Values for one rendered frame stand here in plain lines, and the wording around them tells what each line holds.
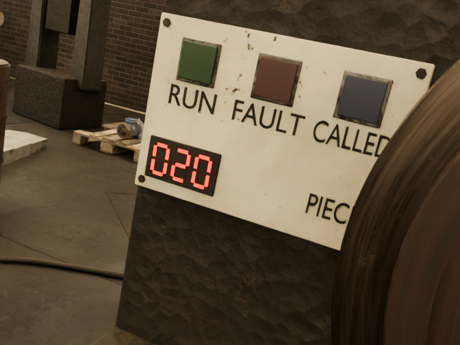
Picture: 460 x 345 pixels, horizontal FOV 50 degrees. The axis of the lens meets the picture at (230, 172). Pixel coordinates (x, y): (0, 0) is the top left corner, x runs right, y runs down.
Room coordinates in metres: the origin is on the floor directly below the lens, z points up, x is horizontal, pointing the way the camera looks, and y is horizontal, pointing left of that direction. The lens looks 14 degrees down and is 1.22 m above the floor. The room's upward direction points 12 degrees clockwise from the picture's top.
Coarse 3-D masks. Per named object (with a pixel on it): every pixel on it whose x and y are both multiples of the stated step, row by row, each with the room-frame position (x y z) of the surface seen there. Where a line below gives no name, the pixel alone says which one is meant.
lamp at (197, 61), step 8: (184, 40) 0.49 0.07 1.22; (184, 48) 0.49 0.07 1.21; (192, 48) 0.49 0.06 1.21; (200, 48) 0.49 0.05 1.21; (208, 48) 0.48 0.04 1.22; (216, 48) 0.48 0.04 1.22; (184, 56) 0.49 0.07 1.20; (192, 56) 0.49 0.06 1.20; (200, 56) 0.48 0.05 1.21; (208, 56) 0.48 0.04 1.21; (184, 64) 0.49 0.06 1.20; (192, 64) 0.49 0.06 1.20; (200, 64) 0.48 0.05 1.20; (208, 64) 0.48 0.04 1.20; (184, 72) 0.49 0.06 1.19; (192, 72) 0.49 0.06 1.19; (200, 72) 0.48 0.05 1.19; (208, 72) 0.48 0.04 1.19; (192, 80) 0.49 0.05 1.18; (200, 80) 0.48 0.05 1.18; (208, 80) 0.48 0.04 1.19
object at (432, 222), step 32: (448, 192) 0.27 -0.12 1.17; (416, 224) 0.28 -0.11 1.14; (448, 224) 0.27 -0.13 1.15; (416, 256) 0.27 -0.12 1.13; (448, 256) 0.27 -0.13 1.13; (416, 288) 0.27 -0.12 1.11; (448, 288) 0.26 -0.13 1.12; (384, 320) 0.28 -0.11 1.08; (416, 320) 0.27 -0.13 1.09; (448, 320) 0.25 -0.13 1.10
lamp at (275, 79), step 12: (264, 60) 0.46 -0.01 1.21; (276, 60) 0.46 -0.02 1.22; (264, 72) 0.46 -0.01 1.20; (276, 72) 0.46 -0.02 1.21; (288, 72) 0.46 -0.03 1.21; (264, 84) 0.46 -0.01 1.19; (276, 84) 0.46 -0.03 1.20; (288, 84) 0.46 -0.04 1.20; (264, 96) 0.46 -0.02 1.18; (276, 96) 0.46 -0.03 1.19; (288, 96) 0.45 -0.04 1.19
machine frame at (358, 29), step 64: (192, 0) 0.52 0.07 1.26; (256, 0) 0.50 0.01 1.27; (320, 0) 0.48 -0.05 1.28; (384, 0) 0.46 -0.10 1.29; (448, 0) 0.44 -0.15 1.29; (448, 64) 0.44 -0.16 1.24; (128, 256) 0.53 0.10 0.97; (192, 256) 0.50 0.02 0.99; (256, 256) 0.48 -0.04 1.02; (320, 256) 0.46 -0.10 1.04; (128, 320) 0.52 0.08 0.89; (192, 320) 0.50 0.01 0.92; (256, 320) 0.47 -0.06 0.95; (320, 320) 0.45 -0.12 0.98
